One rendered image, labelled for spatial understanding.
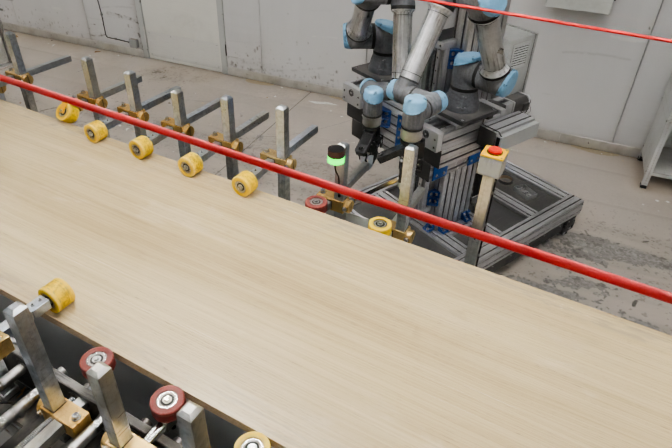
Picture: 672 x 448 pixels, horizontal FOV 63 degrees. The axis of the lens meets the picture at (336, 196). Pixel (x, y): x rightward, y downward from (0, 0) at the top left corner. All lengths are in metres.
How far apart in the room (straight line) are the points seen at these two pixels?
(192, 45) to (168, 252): 3.94
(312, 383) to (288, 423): 0.12
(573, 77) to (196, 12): 3.26
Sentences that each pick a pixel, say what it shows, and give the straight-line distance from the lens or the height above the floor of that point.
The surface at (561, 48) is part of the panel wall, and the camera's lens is 4.40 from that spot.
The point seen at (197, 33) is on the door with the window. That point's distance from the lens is 5.50.
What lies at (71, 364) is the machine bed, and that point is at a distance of 1.98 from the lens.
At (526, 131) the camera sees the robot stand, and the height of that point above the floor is 0.93.
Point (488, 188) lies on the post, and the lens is 1.76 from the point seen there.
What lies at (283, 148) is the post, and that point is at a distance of 2.05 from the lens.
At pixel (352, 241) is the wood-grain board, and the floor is 0.90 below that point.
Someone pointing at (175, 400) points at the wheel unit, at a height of 0.91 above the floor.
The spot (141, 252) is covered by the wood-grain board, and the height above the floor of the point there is 0.90.
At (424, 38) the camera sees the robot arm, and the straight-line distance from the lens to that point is 2.00.
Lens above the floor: 2.02
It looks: 34 degrees down
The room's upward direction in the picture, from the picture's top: 2 degrees clockwise
